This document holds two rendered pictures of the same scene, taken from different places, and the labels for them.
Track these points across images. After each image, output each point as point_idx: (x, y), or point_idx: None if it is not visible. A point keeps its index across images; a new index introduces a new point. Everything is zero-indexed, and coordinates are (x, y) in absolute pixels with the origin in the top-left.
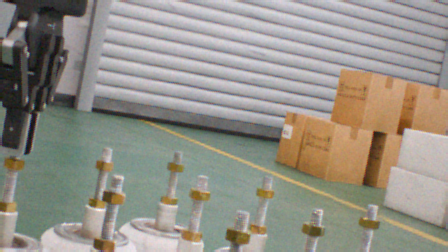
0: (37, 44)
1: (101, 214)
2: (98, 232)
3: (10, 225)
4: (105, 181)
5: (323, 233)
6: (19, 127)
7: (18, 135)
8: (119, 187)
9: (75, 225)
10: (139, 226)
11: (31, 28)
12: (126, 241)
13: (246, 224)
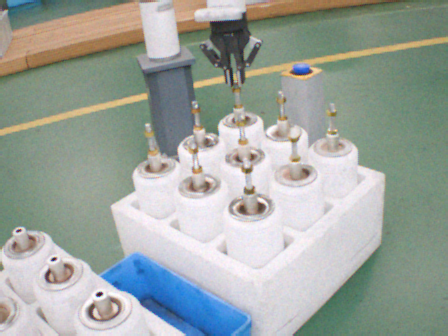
0: (217, 43)
1: (278, 123)
2: (279, 131)
3: (235, 114)
4: (281, 108)
5: (191, 152)
6: (224, 75)
7: (225, 78)
8: (193, 106)
9: (294, 127)
10: (319, 140)
11: (209, 38)
12: (278, 140)
13: (146, 129)
